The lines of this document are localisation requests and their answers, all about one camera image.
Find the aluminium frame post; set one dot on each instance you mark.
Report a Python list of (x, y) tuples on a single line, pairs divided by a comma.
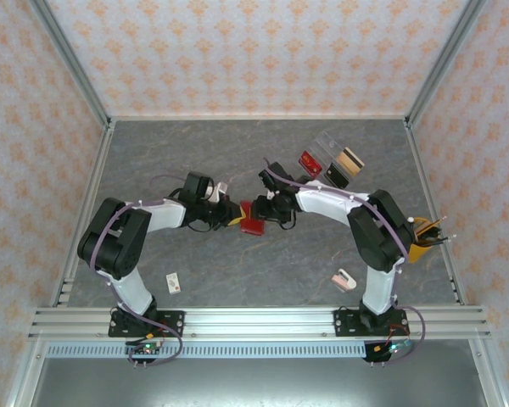
[(73, 63), (442, 63), (25, 377), (488, 377)]

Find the small circuit board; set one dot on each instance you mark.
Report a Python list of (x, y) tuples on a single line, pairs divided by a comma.
[(146, 348), (392, 348)]

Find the aluminium table edge rail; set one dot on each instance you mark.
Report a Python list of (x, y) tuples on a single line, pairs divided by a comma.
[(422, 169), (98, 169)]

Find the clear acrylic card stand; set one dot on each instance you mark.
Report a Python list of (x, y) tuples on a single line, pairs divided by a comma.
[(328, 146)]

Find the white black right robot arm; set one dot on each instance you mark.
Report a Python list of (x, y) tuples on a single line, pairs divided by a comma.
[(382, 288)]

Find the yellow pencil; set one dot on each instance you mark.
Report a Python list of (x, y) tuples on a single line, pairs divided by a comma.
[(437, 223)]

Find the grey metal sheet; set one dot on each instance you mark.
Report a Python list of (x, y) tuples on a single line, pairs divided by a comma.
[(258, 383)]

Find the black card pack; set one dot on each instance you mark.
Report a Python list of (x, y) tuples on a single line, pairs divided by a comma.
[(336, 176)]

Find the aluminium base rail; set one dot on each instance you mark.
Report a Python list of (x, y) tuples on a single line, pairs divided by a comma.
[(258, 322)]

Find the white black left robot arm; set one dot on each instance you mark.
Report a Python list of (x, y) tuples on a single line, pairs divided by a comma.
[(131, 292)]

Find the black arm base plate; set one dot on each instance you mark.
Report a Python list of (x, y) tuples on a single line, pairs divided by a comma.
[(171, 323), (345, 323)]

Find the pink stapler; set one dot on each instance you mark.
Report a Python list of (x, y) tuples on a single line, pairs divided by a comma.
[(343, 280)]

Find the black pencil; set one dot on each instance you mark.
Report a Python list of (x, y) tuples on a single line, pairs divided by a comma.
[(445, 240)]

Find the small white red box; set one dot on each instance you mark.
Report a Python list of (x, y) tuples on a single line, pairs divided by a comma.
[(173, 284)]

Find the yellow pen cup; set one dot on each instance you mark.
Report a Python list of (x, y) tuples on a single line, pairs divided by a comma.
[(417, 253)]

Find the red leather card holder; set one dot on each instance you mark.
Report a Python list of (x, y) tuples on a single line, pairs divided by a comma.
[(251, 227)]

